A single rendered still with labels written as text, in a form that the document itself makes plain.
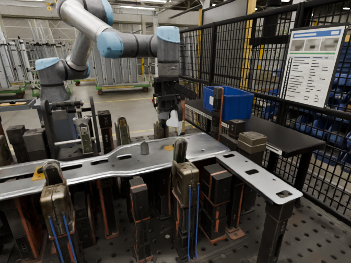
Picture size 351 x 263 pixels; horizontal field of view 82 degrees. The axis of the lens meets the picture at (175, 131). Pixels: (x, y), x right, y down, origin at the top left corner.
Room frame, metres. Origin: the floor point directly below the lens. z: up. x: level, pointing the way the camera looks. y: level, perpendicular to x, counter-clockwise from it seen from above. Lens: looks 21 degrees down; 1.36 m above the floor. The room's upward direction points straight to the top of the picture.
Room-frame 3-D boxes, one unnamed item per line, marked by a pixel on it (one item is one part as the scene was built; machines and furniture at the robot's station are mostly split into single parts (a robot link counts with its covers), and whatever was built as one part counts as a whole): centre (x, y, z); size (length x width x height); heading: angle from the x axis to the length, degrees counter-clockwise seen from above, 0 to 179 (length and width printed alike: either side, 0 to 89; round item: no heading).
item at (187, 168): (0.53, -0.03, 0.87); 0.12 x 0.09 x 0.35; 24
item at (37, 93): (6.74, 3.95, 0.88); 1.91 x 1.00 x 1.76; 24
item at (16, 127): (0.72, 0.60, 0.90); 0.05 x 0.05 x 0.40; 24
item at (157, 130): (0.89, 0.07, 0.88); 0.07 x 0.06 x 0.35; 24
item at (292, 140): (1.10, -0.32, 1.02); 0.90 x 0.22 x 0.03; 24
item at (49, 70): (1.17, 0.69, 1.27); 0.13 x 0.12 x 0.14; 137
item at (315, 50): (0.87, -0.55, 1.30); 0.23 x 0.02 x 0.31; 24
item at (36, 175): (0.56, 0.43, 1.01); 0.08 x 0.04 x 0.01; 23
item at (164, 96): (0.73, 0.03, 1.22); 0.09 x 0.08 x 0.12; 114
